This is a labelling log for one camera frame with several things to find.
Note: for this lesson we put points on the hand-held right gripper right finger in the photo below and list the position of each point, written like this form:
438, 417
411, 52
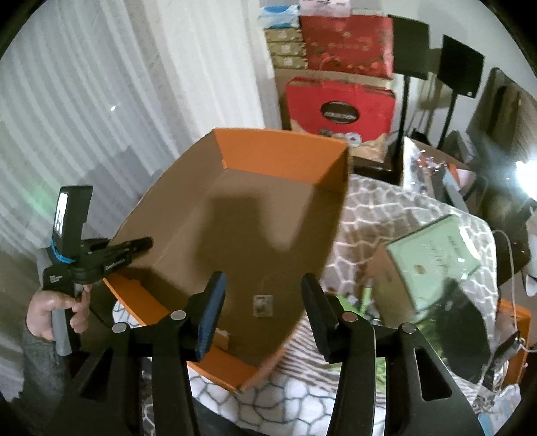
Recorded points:
317, 318

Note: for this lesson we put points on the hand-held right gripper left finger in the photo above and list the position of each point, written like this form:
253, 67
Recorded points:
212, 312

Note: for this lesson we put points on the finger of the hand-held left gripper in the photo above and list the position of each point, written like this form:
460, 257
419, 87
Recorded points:
134, 245
117, 265

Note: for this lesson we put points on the orange cardboard box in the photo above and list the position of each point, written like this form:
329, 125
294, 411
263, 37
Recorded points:
251, 209

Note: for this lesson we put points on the black mesh bag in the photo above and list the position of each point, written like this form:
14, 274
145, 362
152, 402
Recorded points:
459, 331

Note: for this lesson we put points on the person's left forearm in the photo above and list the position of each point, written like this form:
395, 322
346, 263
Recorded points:
37, 364

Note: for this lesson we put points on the person's left hand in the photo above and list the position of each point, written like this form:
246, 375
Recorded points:
40, 312

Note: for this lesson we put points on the small grey square tag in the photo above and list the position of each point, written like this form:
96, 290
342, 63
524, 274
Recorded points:
262, 304

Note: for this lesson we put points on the white sheer curtain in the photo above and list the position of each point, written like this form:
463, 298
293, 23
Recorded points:
75, 109

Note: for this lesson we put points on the light green lidded box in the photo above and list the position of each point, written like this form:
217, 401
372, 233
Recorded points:
432, 255

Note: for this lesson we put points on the grey white patterned blanket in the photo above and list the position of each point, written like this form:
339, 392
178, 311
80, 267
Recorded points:
377, 201

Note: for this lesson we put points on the silver foil wrapping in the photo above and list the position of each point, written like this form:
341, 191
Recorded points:
423, 161

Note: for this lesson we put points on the white drape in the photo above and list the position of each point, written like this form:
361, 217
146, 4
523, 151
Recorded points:
209, 63

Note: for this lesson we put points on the small orange box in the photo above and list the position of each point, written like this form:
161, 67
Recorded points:
514, 348

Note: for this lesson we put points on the red round-logo gift box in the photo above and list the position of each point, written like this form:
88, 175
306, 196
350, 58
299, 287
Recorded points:
280, 98

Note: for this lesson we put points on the tan printed carton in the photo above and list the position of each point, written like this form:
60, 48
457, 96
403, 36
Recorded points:
289, 62
283, 35
286, 48

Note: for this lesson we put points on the bright lamp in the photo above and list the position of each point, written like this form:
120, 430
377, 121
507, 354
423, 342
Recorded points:
525, 177

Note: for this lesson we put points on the blue tissue pack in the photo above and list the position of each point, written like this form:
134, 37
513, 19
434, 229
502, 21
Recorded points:
279, 16

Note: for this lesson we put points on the red floral gift box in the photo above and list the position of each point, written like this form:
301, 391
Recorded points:
348, 42

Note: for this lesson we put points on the pink tissue pack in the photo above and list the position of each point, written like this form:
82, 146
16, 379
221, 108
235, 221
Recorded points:
325, 6

